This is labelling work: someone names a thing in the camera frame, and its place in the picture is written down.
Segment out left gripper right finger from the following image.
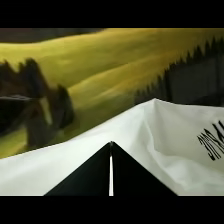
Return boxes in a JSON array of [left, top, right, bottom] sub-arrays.
[[111, 141, 178, 197]]

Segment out white T-shirt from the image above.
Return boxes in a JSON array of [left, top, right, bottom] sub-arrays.
[[0, 97, 224, 197]]

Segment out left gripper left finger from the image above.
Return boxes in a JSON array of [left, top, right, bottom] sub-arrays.
[[44, 142, 112, 197]]

